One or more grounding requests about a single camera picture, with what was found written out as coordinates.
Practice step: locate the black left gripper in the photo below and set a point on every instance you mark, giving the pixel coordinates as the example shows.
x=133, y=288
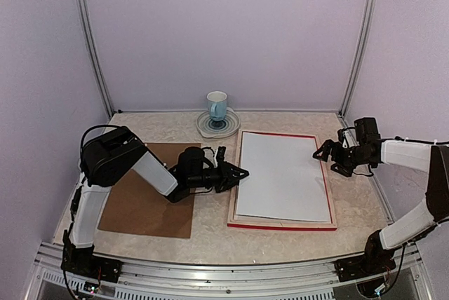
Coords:
x=228, y=181

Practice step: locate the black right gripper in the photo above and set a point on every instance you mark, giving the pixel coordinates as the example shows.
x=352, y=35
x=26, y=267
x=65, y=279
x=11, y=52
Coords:
x=328, y=146

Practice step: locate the red wooden picture frame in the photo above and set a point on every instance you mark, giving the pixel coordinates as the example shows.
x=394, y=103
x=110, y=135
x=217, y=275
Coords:
x=280, y=227

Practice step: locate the cat photo print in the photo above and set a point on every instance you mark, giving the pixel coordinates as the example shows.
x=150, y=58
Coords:
x=284, y=177

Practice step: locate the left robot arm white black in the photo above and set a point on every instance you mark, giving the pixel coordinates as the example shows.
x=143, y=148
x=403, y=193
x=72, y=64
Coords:
x=105, y=159

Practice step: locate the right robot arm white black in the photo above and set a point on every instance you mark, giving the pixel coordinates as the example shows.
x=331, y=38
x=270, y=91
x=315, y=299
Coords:
x=414, y=178

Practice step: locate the striped ceramic plate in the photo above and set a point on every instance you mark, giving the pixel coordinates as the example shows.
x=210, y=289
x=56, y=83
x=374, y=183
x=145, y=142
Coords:
x=210, y=129

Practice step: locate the light blue ceramic mug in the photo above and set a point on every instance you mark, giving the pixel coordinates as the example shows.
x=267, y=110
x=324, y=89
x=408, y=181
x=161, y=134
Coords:
x=217, y=105

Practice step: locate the brown cardboard backing board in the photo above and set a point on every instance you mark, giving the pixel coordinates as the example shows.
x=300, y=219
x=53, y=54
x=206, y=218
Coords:
x=135, y=207

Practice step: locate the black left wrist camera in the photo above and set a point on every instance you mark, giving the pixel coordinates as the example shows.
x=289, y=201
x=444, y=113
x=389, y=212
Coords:
x=214, y=155

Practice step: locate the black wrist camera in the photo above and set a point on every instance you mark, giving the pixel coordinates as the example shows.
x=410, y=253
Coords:
x=214, y=155
x=365, y=129

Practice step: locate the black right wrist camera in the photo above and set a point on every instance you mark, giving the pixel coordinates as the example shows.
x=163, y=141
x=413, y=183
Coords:
x=365, y=129

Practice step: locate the right aluminium corner post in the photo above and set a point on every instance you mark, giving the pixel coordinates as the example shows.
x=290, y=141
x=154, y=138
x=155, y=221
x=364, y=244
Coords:
x=368, y=11

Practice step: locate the aluminium corner post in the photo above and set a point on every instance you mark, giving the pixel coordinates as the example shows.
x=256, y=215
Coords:
x=93, y=56
x=368, y=11

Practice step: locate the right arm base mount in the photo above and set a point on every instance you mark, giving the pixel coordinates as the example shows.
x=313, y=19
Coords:
x=373, y=261

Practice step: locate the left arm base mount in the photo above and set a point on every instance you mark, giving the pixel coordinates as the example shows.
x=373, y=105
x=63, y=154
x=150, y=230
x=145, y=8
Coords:
x=94, y=267

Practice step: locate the left aluminium corner post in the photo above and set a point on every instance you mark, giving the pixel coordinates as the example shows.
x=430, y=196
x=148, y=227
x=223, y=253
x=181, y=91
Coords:
x=93, y=56

